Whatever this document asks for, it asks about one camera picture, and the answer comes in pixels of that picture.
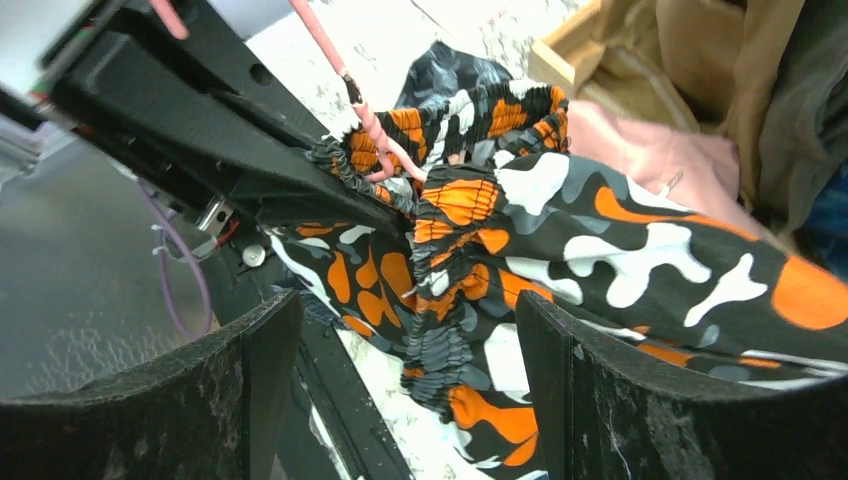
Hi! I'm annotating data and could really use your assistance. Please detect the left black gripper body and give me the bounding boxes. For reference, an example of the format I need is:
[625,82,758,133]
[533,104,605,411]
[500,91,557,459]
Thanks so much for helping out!
[41,1,407,232]

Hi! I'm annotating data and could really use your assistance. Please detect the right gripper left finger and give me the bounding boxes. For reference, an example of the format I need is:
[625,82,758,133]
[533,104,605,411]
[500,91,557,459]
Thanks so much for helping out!
[1,291,302,479]

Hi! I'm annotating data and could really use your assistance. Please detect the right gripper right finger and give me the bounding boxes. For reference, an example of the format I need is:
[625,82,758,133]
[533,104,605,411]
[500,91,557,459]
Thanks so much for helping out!
[516,291,847,479]

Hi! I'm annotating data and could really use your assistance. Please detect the pink wire hanger taken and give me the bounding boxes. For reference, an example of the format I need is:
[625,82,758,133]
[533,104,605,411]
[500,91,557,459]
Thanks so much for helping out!
[148,0,429,184]

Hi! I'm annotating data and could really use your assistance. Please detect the orange camouflage shorts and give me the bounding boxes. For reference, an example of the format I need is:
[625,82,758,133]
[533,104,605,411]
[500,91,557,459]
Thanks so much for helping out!
[269,80,847,479]

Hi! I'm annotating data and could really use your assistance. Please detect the dark leaf print shorts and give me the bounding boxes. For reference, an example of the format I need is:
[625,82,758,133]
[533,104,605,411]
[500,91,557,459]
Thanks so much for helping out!
[394,41,513,109]

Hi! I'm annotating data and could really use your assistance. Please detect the pink shorts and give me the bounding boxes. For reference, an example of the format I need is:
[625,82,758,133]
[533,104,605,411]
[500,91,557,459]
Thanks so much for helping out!
[568,100,767,238]

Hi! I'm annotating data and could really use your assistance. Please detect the blue patterned hanging shorts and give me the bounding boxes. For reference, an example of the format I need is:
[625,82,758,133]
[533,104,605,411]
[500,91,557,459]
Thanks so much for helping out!
[799,165,847,282]

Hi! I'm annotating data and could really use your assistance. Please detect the dark green hanging shorts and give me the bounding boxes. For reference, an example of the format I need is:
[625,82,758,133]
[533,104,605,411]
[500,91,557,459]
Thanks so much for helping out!
[758,1,847,229]

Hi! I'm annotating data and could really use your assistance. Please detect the brown hanging shorts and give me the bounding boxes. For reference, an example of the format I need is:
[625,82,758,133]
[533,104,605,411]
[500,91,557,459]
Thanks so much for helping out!
[574,1,804,206]

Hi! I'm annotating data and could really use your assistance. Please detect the wooden clothes rack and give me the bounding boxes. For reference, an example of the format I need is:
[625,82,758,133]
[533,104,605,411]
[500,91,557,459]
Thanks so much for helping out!
[528,0,614,98]

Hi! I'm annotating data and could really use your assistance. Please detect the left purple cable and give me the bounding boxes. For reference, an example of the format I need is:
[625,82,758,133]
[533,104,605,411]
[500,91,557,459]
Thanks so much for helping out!
[136,181,215,339]

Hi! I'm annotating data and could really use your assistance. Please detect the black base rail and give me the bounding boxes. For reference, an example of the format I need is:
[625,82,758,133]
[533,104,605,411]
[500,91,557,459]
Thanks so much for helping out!
[202,220,412,479]

